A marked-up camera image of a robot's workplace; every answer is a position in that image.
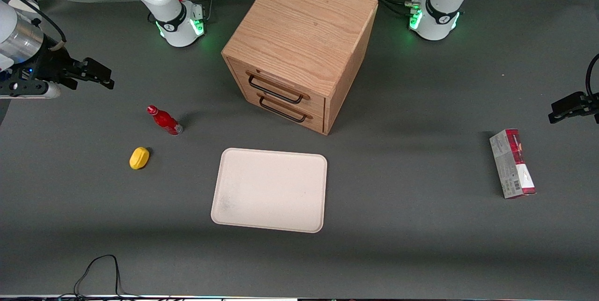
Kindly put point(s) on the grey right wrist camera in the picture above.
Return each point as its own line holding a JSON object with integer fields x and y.
{"x": 47, "y": 91}

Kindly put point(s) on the yellow lemon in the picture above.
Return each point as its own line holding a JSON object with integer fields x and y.
{"x": 139, "y": 158}

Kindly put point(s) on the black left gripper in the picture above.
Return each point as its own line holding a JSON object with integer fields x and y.
{"x": 573, "y": 104}

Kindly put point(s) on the grey and red carton box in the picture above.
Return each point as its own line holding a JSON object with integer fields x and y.
{"x": 512, "y": 165}

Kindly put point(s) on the wooden drawer front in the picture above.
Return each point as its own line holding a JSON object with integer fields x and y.
{"x": 252, "y": 99}
{"x": 236, "y": 70}

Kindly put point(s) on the wooden drawer cabinet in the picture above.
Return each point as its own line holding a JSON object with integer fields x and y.
{"x": 299, "y": 25}

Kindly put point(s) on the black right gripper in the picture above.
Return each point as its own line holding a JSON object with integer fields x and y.
{"x": 50, "y": 65}

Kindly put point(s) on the red coke bottle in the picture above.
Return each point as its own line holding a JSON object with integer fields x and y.
{"x": 164, "y": 121}

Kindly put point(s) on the beige plastic tray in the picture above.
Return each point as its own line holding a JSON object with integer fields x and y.
{"x": 269, "y": 191}

